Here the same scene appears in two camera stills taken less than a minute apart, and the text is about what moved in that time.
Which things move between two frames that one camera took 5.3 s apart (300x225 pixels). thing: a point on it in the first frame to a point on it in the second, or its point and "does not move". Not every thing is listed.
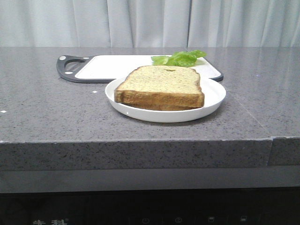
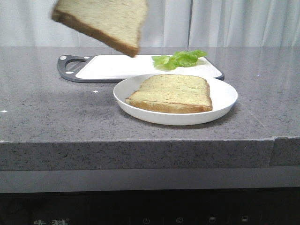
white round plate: (214, 95) to (224, 94)
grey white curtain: (149, 23) does not move
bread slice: (161, 85) to (116, 24)
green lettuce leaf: (182, 58) does not move
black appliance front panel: (265, 206) does not move
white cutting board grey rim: (90, 68) does not move
